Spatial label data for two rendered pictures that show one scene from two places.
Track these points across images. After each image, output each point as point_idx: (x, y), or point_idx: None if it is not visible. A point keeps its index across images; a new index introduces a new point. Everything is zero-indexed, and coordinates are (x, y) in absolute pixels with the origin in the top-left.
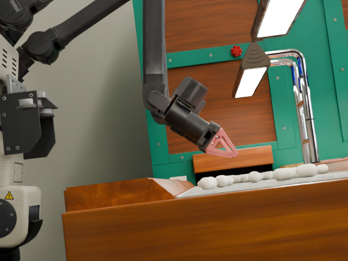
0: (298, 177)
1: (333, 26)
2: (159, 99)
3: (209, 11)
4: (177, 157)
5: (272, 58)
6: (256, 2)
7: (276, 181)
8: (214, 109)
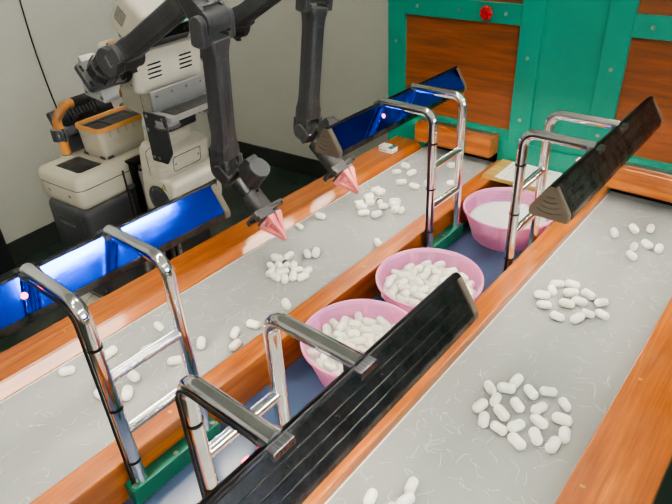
0: (154, 376)
1: (620, 4)
2: (220, 175)
3: None
4: None
5: (527, 31)
6: None
7: (84, 403)
8: None
